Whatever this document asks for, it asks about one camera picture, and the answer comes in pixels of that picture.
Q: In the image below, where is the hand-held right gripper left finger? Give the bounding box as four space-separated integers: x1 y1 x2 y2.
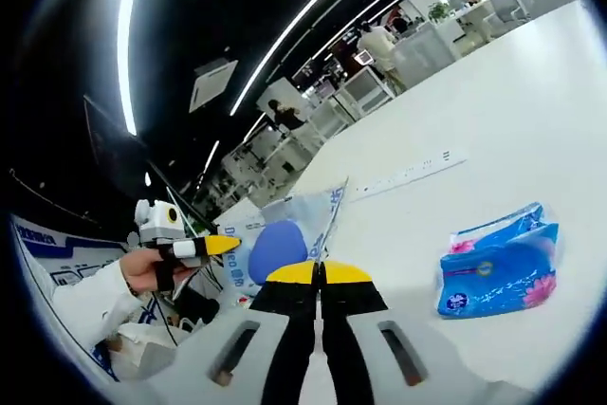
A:
165 260 320 405

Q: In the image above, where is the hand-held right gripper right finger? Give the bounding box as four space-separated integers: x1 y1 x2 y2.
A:
319 260 504 405

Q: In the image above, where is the wipes pack with blue lid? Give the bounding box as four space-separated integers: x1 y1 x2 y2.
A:
215 175 351 304

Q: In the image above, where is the blue tissue pack item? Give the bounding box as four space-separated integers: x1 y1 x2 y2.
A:
434 202 561 321

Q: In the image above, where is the person's left hand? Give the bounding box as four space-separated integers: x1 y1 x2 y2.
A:
120 247 191 296

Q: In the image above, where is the blue white printed board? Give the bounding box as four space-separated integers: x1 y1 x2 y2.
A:
11 217 129 382

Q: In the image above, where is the ceiling air conditioner vent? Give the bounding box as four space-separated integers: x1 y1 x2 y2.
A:
188 59 239 115

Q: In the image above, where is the white power strip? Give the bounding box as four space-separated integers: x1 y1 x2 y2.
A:
353 148 469 203

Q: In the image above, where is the ceiling light strip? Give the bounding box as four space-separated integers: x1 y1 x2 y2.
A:
116 0 153 136
230 0 380 117

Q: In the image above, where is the white cabinet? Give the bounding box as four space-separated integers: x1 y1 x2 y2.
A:
393 20 459 77

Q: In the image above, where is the green potted plant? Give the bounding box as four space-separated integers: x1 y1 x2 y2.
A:
428 1 451 25

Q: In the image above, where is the small white side table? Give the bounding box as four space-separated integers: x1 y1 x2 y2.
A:
462 0 494 41

